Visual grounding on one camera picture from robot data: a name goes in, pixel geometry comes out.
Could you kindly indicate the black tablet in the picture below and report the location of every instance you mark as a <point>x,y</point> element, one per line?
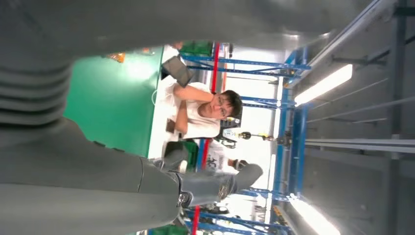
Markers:
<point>177,69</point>

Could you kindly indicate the blue metal rack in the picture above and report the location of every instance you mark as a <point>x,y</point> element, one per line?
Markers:
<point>293,146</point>

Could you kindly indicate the green plastic crate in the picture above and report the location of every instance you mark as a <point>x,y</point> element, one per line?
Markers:
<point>194,48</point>
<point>192,154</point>

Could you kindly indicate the ceiling tube light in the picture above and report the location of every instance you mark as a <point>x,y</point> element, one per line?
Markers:
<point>311,217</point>
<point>324,84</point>

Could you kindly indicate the black yellow hanging tool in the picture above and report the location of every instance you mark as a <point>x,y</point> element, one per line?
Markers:
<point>246,135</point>

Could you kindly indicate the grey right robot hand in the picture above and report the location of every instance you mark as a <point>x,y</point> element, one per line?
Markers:
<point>81,188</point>

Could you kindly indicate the white table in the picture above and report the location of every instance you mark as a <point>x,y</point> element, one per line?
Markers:
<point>160,129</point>

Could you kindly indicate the person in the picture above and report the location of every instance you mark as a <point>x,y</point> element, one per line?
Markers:
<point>201,126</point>
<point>215,159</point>

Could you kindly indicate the red post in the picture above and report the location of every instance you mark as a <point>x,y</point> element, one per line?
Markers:
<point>214,65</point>

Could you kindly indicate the green table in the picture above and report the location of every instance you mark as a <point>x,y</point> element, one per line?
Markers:
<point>113,103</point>

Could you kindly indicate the black smartphone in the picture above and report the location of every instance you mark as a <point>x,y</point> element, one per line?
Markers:
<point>170,126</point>

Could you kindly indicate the yellow taped mat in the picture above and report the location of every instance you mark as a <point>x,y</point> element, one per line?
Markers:
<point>116,57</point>

